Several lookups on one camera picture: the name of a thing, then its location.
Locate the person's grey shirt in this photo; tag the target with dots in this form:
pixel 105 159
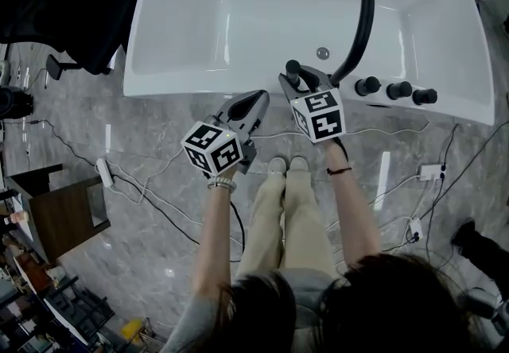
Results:
pixel 310 284

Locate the person's shoe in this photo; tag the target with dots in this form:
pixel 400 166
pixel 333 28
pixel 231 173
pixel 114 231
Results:
pixel 298 164
pixel 277 166

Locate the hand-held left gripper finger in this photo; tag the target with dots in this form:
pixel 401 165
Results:
pixel 242 98
pixel 258 117

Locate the black wrist band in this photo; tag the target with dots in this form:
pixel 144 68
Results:
pixel 340 171

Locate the yellow container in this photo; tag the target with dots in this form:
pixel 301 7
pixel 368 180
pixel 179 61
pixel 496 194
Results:
pixel 132 330

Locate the cluttered storage shelf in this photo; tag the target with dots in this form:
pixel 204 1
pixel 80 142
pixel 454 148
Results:
pixel 47 311

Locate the dark wooden table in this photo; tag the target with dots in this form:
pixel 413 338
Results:
pixel 59 216

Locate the black faucet knob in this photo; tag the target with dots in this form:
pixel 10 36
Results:
pixel 367 86
pixel 399 90
pixel 424 97

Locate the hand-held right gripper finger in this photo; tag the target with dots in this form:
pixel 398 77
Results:
pixel 287 86
pixel 320 79

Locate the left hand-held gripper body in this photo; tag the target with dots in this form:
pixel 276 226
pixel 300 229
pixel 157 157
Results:
pixel 212 146

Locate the black curved faucet spout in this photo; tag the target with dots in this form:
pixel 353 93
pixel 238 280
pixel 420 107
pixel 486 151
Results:
pixel 364 21

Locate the black office chair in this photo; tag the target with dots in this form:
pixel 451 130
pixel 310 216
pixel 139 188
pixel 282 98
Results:
pixel 59 13

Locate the person's left shoe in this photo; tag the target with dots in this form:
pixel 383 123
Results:
pixel 277 166

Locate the person's right forearm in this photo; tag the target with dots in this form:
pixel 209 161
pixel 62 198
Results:
pixel 354 216

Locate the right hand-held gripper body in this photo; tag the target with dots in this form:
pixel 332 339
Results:
pixel 320 117

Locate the person's beige trousers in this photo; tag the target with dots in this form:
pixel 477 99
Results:
pixel 300 224

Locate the white power strip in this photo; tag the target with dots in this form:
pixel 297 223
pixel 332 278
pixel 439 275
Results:
pixel 431 171
pixel 104 172

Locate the black round device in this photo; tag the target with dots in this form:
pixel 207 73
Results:
pixel 16 103

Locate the person's left forearm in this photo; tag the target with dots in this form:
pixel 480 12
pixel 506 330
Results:
pixel 212 240

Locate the white bathtub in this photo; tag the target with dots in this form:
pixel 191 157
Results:
pixel 258 5

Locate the person's right shoe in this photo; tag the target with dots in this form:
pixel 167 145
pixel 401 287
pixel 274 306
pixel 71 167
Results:
pixel 298 164

